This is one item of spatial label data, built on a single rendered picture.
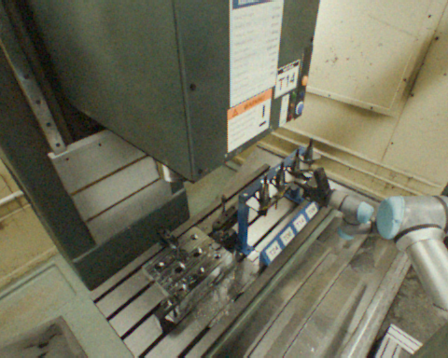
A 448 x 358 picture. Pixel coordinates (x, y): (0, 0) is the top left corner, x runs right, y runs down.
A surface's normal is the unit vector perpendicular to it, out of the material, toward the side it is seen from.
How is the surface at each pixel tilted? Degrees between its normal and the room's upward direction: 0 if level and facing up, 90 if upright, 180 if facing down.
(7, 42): 90
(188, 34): 90
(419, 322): 0
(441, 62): 90
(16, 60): 90
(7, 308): 0
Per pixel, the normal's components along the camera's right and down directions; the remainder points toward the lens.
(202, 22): 0.73, 0.43
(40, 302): -0.02, -0.77
